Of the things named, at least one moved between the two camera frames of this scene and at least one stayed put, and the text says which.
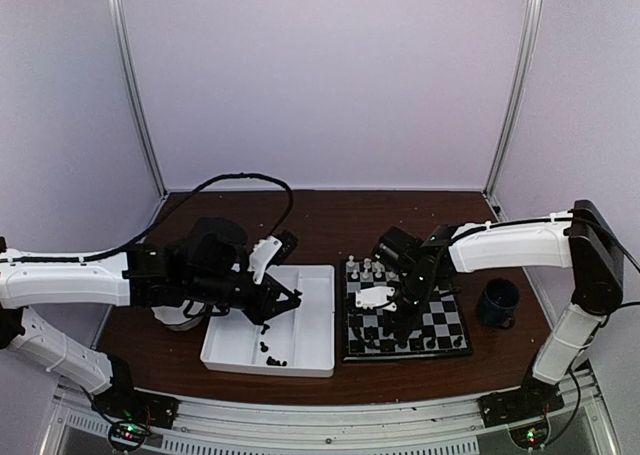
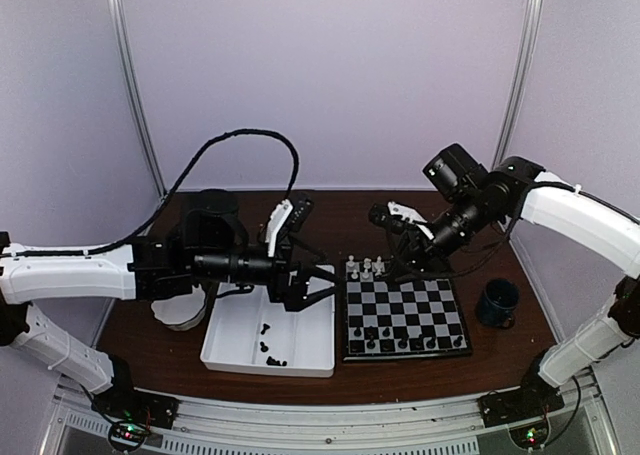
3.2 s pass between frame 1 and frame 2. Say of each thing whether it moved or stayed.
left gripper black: moved
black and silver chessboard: stayed
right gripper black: moved
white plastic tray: stayed
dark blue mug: stayed
